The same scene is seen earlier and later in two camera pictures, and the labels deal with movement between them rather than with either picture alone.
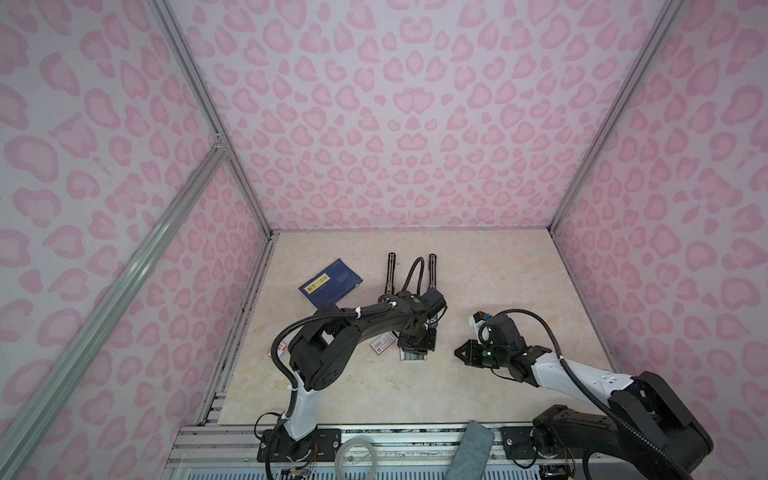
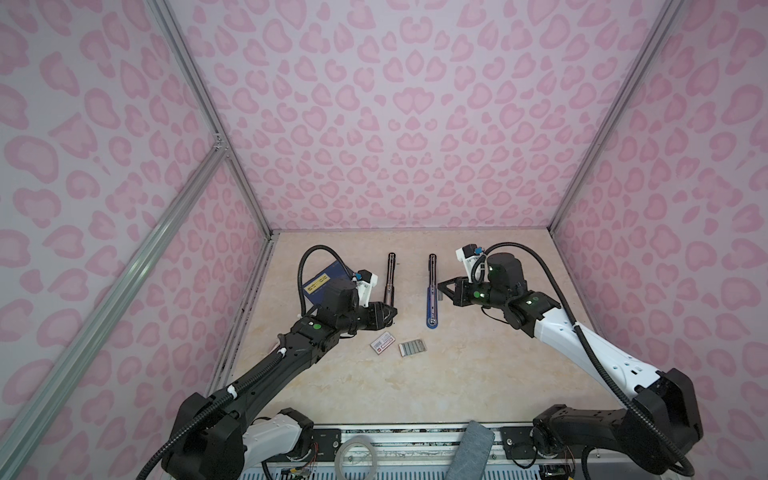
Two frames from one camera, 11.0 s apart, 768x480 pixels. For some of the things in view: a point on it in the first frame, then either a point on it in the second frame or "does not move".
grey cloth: x=472 y=454 does not move
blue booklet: x=331 y=284 does not move
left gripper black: x=429 y=346 → x=377 y=315
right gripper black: x=470 y=348 → x=460 y=293
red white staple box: x=382 y=342 does not move
